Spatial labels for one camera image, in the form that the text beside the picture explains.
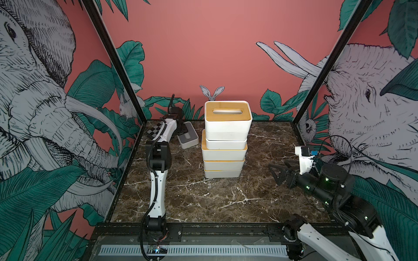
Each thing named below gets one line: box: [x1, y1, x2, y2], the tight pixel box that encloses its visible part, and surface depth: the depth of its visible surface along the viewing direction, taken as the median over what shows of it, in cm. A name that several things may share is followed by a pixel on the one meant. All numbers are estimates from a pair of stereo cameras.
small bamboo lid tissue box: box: [204, 100, 253, 142], surface depth 64 cm
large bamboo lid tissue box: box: [203, 158, 246, 171], surface depth 81 cm
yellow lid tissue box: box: [204, 169, 243, 179], surface depth 89 cm
